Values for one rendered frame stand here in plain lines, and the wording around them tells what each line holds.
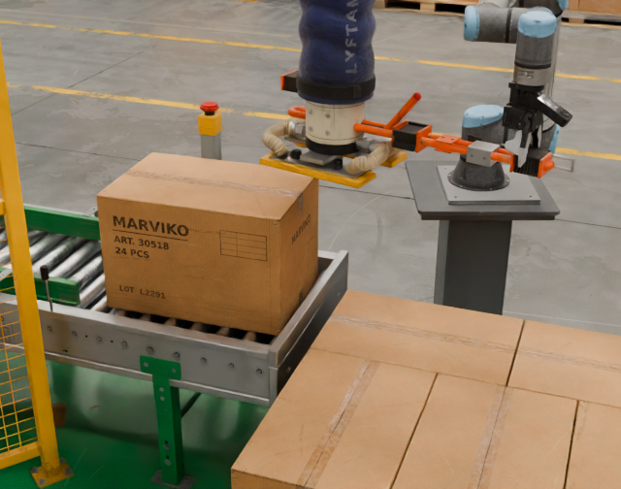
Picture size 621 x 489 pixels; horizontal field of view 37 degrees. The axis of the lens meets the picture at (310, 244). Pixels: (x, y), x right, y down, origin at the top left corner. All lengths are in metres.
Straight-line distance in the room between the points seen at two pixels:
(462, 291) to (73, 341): 1.47
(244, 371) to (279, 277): 0.30
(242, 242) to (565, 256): 2.35
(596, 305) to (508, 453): 1.97
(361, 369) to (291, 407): 0.28
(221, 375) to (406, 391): 0.57
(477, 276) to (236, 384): 1.16
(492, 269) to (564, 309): 0.80
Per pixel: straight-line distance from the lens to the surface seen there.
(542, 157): 2.47
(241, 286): 2.87
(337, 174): 2.63
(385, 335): 2.94
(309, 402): 2.63
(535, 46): 2.39
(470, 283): 3.60
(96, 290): 3.27
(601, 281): 4.61
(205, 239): 2.85
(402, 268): 4.53
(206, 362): 2.86
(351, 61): 2.60
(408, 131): 2.61
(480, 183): 3.46
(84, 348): 3.07
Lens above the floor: 2.08
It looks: 26 degrees down
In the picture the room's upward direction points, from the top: straight up
